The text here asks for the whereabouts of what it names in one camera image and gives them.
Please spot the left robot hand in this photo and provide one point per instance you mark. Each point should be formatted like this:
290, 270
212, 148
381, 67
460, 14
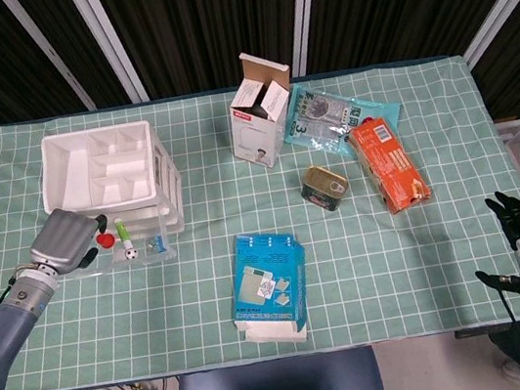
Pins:
61, 236

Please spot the red plastic cap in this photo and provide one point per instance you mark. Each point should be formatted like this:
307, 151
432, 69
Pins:
107, 240

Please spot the clear plastic drawer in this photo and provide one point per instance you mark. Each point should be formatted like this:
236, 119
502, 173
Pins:
151, 259

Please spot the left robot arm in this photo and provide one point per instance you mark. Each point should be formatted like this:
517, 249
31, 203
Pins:
7, 319

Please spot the white plastic drawer unit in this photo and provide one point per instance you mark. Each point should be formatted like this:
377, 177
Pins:
102, 165

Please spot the green pen with football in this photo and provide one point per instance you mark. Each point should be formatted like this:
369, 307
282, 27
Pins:
123, 234

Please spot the metal binder clip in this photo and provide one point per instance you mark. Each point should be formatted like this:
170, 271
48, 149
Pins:
152, 246

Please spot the blue plastic piece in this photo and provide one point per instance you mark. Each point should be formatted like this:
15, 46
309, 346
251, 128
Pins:
163, 244

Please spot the green checked tablecloth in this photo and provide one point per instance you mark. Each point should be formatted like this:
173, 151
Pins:
374, 261

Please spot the orange carton box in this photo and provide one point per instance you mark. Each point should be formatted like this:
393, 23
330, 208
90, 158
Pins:
392, 169

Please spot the blue kitchen scale box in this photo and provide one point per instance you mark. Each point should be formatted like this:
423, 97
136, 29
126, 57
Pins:
261, 279

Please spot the white desk lamp box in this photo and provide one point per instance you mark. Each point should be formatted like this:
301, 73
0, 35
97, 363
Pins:
255, 131

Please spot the green luncheon meat can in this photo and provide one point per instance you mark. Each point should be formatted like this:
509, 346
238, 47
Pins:
321, 190

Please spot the teal snack packet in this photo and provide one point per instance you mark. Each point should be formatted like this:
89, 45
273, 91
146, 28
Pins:
321, 111

